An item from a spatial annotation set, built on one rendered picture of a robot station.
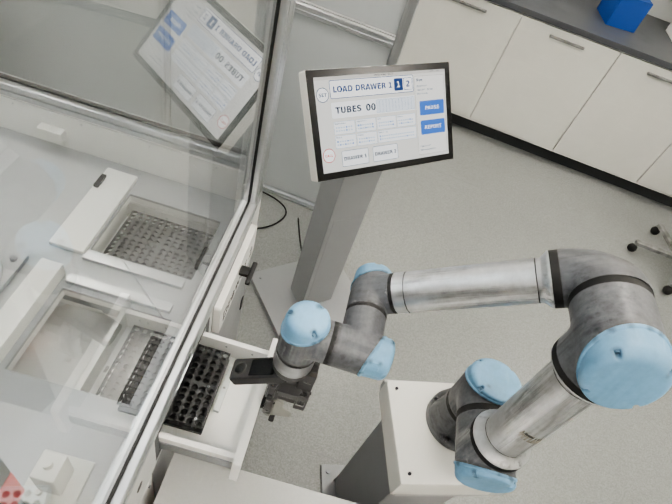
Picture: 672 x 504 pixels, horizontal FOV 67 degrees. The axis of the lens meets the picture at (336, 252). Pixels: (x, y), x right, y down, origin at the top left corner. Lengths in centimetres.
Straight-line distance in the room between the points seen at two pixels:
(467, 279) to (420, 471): 53
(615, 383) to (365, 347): 36
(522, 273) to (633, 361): 22
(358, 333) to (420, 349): 159
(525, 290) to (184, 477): 80
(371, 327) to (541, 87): 294
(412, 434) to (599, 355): 62
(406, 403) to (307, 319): 54
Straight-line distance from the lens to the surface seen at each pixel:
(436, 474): 126
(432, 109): 173
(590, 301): 81
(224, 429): 118
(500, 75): 362
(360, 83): 157
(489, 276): 87
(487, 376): 114
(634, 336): 76
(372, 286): 92
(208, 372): 116
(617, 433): 278
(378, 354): 85
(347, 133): 154
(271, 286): 237
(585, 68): 362
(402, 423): 127
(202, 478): 123
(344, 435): 214
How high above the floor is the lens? 194
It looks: 48 degrees down
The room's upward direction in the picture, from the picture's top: 20 degrees clockwise
